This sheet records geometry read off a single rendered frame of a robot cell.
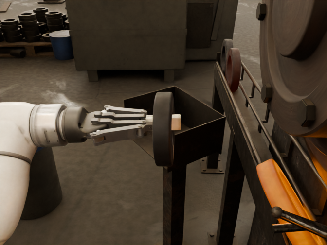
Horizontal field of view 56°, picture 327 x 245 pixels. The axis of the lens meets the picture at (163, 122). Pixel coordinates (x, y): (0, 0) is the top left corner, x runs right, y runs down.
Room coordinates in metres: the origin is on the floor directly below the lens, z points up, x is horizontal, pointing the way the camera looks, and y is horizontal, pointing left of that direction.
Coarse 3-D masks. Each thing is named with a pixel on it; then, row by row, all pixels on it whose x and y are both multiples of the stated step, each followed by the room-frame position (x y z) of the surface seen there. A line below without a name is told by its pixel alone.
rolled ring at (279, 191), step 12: (264, 168) 0.42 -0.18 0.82; (276, 168) 0.42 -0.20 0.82; (264, 180) 0.39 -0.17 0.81; (276, 180) 0.38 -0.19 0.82; (276, 192) 0.36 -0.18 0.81; (288, 192) 0.37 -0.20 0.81; (276, 204) 0.35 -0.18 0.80; (288, 204) 0.34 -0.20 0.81; (300, 204) 0.43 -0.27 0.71; (300, 240) 0.31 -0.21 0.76; (312, 240) 0.31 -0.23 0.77
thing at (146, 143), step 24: (144, 96) 0.92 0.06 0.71; (192, 96) 0.90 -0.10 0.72; (192, 120) 0.90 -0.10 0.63; (216, 120) 0.75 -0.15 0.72; (144, 144) 0.81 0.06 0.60; (192, 144) 0.71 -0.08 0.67; (216, 144) 0.76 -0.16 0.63; (168, 168) 0.66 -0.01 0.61; (168, 192) 0.78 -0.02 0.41; (168, 216) 0.78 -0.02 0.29; (168, 240) 0.78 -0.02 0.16
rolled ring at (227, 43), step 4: (224, 40) 1.42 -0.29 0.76; (228, 40) 1.40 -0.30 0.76; (224, 44) 1.41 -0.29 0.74; (228, 44) 1.37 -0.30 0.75; (232, 44) 1.37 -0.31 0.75; (224, 48) 1.46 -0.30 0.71; (228, 48) 1.35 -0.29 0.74; (224, 52) 1.47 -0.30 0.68; (220, 56) 1.49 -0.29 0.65; (224, 56) 1.47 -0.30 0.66; (220, 60) 1.48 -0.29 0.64; (224, 60) 1.46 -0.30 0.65; (220, 64) 1.47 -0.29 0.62; (224, 64) 1.45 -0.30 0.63; (224, 68) 1.34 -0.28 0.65; (224, 72) 1.33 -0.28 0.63
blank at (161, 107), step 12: (156, 96) 0.53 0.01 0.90; (168, 96) 0.53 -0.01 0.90; (156, 108) 0.50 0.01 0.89; (168, 108) 0.50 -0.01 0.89; (156, 120) 0.48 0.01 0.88; (168, 120) 0.48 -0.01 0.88; (156, 132) 0.47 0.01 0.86; (168, 132) 0.47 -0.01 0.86; (156, 144) 0.46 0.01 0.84; (168, 144) 0.46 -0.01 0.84; (156, 156) 0.46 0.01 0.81; (168, 156) 0.46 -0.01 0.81
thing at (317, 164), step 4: (308, 148) 0.38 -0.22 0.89; (312, 156) 0.36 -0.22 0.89; (312, 160) 0.36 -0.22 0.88; (316, 160) 0.35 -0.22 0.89; (316, 164) 0.34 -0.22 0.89; (316, 168) 0.34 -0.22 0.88; (320, 168) 0.33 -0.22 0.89; (320, 172) 0.33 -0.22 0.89; (324, 172) 0.32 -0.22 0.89; (324, 176) 0.32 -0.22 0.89; (324, 180) 0.32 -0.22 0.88
